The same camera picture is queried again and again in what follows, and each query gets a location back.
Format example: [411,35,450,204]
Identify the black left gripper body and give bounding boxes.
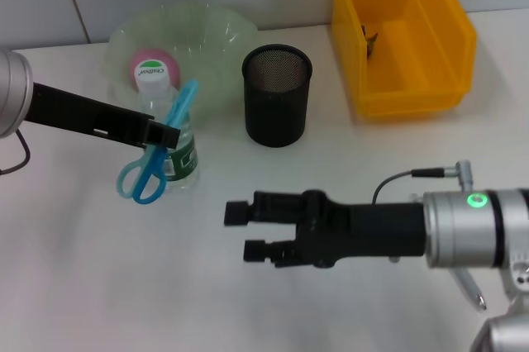
[23,81,157,149]

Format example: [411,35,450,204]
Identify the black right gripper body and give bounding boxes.
[293,188,427,269]

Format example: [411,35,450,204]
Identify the blue scissors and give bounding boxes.
[117,78,200,206]

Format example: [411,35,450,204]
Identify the clear water bottle green label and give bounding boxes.
[134,59,201,192]

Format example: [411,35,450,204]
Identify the pink peach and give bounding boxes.
[129,48,182,91]

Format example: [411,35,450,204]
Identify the translucent green plastic fruit plate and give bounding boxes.
[102,1,260,122]

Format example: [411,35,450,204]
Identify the black mesh pen holder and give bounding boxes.
[241,44,314,149]

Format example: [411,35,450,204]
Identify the silver white pen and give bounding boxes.
[453,267,489,312]

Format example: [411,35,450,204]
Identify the yellow plastic bin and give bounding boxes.
[330,0,479,118]

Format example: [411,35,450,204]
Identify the left wrist cable with plug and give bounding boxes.
[0,128,32,176]

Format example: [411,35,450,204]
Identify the wrist cable with plug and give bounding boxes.
[371,159,476,205]
[0,128,32,176]

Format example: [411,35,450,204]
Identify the right wrist cable with plug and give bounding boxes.
[371,159,476,205]

